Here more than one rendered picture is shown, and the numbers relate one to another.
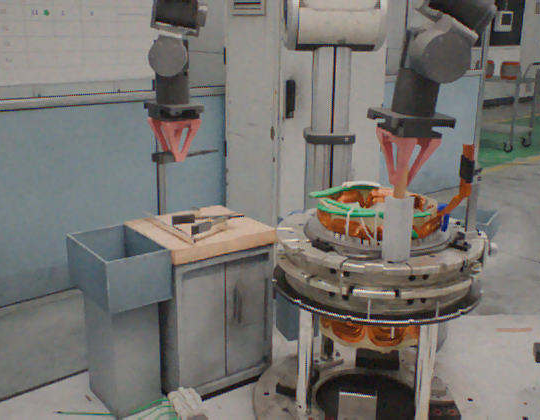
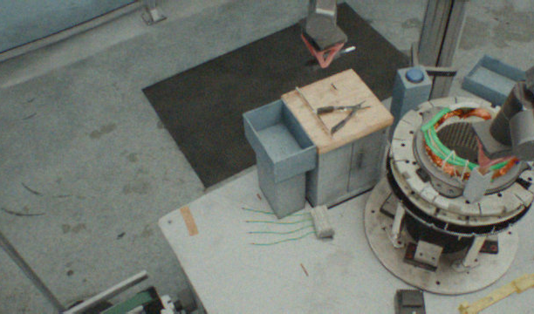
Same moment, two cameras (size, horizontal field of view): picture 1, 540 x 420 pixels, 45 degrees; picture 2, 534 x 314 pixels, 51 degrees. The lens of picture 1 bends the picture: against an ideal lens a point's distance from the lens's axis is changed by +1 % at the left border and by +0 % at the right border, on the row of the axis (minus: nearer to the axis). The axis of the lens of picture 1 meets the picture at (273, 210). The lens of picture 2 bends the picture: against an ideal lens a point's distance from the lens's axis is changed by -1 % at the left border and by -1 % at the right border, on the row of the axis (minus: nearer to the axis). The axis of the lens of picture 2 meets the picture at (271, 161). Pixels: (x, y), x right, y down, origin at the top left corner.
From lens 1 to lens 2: 66 cm
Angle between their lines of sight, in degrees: 38
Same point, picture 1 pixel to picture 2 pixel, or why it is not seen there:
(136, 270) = (292, 160)
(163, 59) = (318, 29)
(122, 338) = (282, 187)
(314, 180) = (433, 24)
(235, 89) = not seen: outside the picture
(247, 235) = (371, 126)
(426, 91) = not seen: hidden behind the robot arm
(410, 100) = (504, 136)
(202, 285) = (336, 156)
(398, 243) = (475, 195)
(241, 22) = not seen: outside the picture
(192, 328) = (327, 177)
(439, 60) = (527, 151)
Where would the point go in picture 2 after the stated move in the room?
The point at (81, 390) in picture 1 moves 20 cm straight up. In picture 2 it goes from (254, 188) to (249, 142)
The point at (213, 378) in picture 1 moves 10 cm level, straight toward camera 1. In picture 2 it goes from (338, 195) to (338, 228)
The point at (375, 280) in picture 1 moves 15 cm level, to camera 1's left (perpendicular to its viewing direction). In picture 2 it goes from (455, 210) to (380, 200)
